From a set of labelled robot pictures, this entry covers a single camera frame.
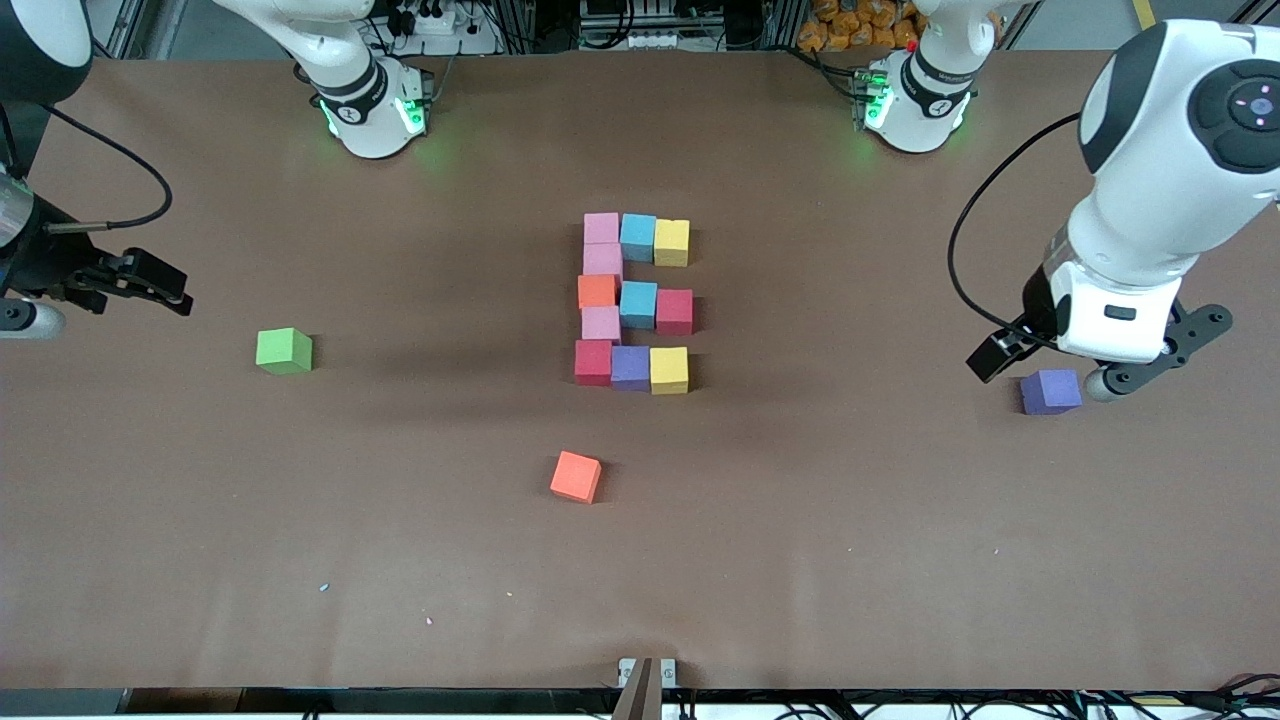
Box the red foam cube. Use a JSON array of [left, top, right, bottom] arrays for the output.
[[655, 288, 695, 337], [574, 340, 616, 388]]

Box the cyan foam cube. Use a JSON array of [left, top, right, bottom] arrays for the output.
[[619, 281, 659, 330], [619, 214, 658, 263]]

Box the purple foam cube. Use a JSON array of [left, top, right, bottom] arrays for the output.
[[1019, 369, 1084, 416], [611, 346, 654, 393]]

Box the green foam cube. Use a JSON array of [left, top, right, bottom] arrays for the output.
[[255, 327, 314, 377]]

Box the orange fruit pile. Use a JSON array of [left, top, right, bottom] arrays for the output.
[[797, 0, 926, 53]]

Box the white power strip with plugs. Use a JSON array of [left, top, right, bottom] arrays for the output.
[[395, 0, 461, 36]]

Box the black cable bundle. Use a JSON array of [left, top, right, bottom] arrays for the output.
[[780, 688, 1280, 720]]

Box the metal table edge bracket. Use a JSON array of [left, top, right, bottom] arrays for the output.
[[617, 657, 678, 689]]

